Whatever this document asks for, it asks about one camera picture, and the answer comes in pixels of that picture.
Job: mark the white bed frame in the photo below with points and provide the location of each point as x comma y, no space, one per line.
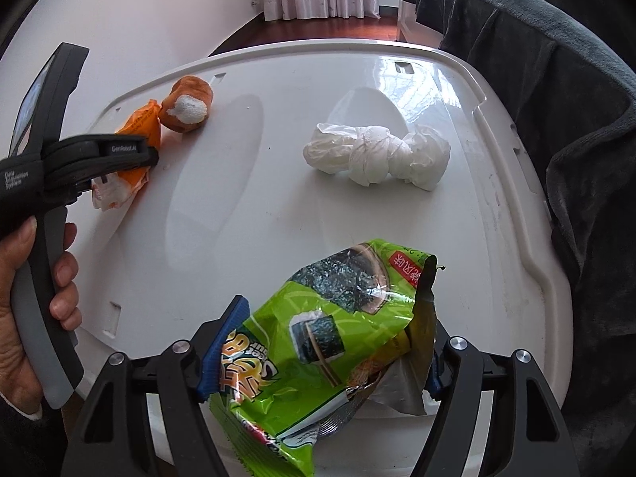
410,31

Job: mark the green seaweed snack bag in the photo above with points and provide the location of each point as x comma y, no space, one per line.
355,325

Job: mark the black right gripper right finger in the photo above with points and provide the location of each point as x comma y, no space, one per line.
527,434

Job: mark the dark blue bed blanket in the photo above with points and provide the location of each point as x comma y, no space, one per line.
565,71

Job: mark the grey plastic bin lid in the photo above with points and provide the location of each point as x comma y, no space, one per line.
232,208

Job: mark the orange snack wrapper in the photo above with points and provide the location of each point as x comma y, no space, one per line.
132,161

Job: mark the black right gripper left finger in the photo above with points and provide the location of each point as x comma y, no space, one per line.
113,434

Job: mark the left hand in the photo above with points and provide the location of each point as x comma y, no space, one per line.
39,315

